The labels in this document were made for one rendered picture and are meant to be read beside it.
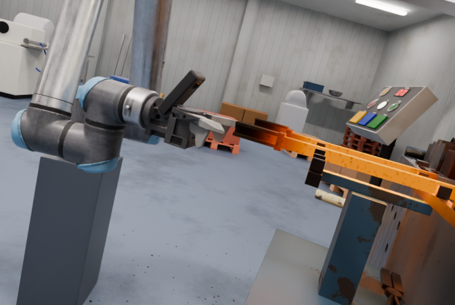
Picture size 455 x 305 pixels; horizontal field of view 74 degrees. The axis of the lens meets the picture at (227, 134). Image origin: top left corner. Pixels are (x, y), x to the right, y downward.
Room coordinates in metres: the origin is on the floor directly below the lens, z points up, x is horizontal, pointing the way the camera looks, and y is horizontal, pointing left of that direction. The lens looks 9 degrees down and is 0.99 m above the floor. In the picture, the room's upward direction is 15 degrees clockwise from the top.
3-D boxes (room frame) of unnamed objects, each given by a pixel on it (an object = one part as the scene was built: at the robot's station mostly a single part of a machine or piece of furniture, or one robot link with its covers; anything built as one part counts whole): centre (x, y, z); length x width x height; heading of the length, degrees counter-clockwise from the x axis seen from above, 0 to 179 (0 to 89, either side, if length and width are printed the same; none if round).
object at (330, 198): (1.28, -0.67, 0.62); 0.44 x 0.05 x 0.05; 67
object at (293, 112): (8.28, -1.57, 0.67); 0.69 x 0.62 x 1.35; 94
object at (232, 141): (5.18, 0.25, 0.22); 1.28 x 0.91 x 0.44; 3
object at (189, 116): (0.61, 0.08, 0.91); 0.09 x 0.05 x 0.02; 39
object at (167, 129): (0.66, 0.12, 0.89); 0.12 x 0.08 x 0.09; 75
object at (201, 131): (0.58, 0.05, 0.89); 0.09 x 0.03 x 0.06; 39
